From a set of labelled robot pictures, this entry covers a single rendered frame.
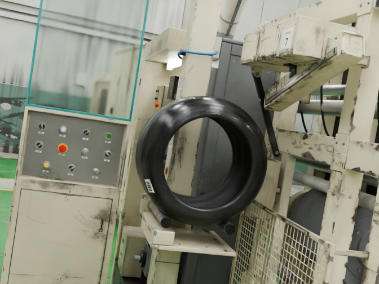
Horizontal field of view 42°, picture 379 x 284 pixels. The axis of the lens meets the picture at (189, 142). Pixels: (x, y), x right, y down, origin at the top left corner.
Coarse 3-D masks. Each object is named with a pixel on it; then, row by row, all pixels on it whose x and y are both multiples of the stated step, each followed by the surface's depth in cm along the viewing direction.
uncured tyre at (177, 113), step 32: (192, 96) 215; (160, 128) 201; (224, 128) 234; (256, 128) 211; (160, 160) 201; (256, 160) 210; (160, 192) 202; (224, 192) 236; (256, 192) 213; (192, 224) 210
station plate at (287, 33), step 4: (292, 28) 186; (284, 32) 193; (288, 32) 189; (292, 32) 185; (284, 36) 192; (288, 36) 188; (284, 40) 192; (288, 40) 188; (284, 44) 191; (288, 44) 187; (284, 48) 190
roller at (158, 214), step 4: (152, 204) 232; (152, 208) 226; (156, 208) 222; (156, 212) 217; (160, 212) 213; (156, 216) 214; (160, 216) 208; (164, 216) 206; (160, 220) 205; (164, 220) 204; (168, 220) 204; (164, 224) 204; (168, 224) 204
